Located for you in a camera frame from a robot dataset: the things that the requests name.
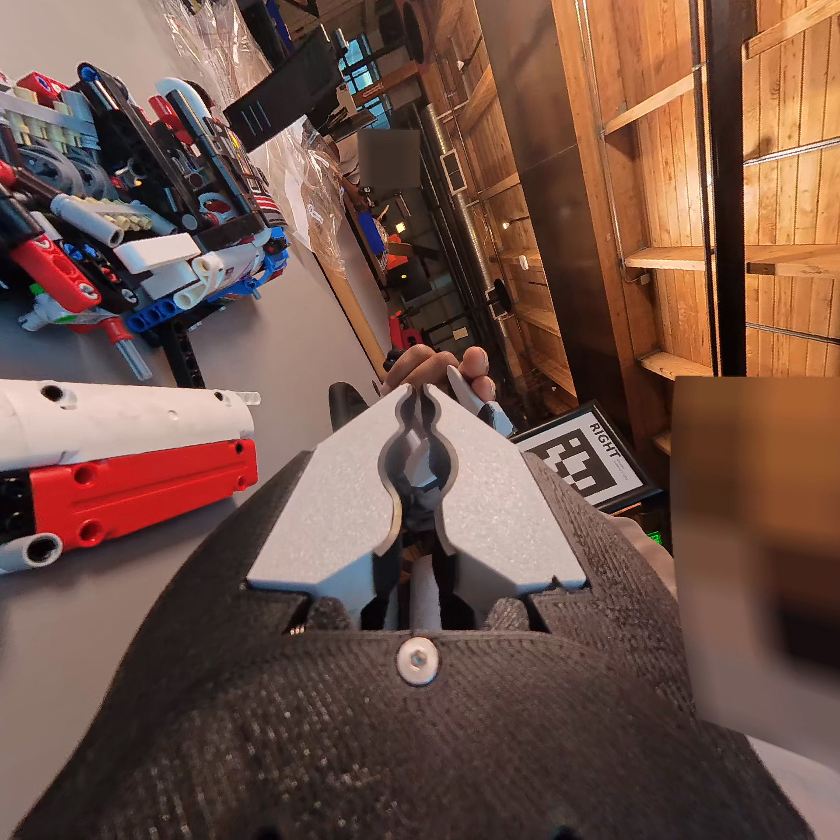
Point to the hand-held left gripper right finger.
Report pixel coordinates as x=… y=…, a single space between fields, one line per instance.
x=505 y=512

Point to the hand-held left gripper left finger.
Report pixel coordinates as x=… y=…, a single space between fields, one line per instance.
x=334 y=512

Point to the red white lego panel assembly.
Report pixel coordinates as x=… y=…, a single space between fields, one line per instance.
x=131 y=459

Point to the black lego beam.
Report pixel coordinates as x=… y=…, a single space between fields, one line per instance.
x=184 y=358

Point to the lego race car model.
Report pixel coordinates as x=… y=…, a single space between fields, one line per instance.
x=131 y=197

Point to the person's right hand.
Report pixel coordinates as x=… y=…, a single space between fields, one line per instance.
x=420 y=364

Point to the red chair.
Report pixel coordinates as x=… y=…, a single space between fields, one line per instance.
x=401 y=331

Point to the black framed marker sign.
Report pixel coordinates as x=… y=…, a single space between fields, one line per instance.
x=584 y=459

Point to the clear plastic bags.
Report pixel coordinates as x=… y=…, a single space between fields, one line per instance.
x=308 y=184

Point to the metal ventilation duct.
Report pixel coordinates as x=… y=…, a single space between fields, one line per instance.
x=469 y=223

